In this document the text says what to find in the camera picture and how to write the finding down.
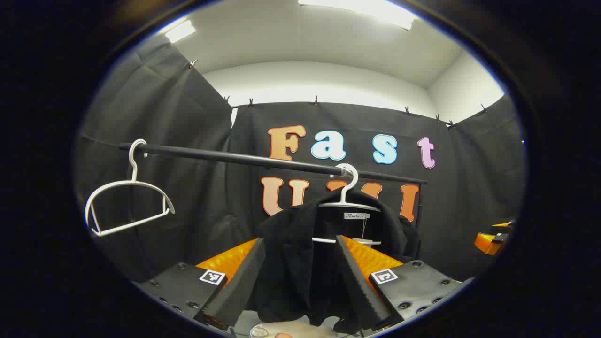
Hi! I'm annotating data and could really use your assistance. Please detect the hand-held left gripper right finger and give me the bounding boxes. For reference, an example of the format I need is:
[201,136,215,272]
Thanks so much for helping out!
[334,235,475,331]

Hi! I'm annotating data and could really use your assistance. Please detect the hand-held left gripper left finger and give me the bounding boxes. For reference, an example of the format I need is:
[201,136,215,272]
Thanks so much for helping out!
[133,238,266,329]

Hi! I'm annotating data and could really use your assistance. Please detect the black knit garment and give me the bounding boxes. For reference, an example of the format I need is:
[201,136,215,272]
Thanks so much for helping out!
[256,200,422,335]

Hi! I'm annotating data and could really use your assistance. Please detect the white plastic clothes hanger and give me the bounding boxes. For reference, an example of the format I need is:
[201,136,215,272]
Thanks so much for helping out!
[84,138,176,238]
[312,163,383,246]

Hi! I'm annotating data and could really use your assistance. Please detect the black metal clothes rack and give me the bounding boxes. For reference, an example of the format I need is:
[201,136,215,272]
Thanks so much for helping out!
[119,142,429,228]

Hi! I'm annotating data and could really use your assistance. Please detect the black backdrop cloth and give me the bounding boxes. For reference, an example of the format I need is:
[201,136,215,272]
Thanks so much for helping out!
[75,33,526,282]

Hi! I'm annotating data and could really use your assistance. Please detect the row of small backdrop clips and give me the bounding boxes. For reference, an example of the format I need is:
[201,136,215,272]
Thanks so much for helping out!
[188,59,489,130]

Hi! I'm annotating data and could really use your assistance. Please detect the small ceiling light panel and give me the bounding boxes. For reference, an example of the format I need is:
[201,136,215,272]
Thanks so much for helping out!
[164,20,196,44]

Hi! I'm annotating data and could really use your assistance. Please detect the large ceiling light panel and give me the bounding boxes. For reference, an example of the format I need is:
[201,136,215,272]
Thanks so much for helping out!
[299,0,418,31]

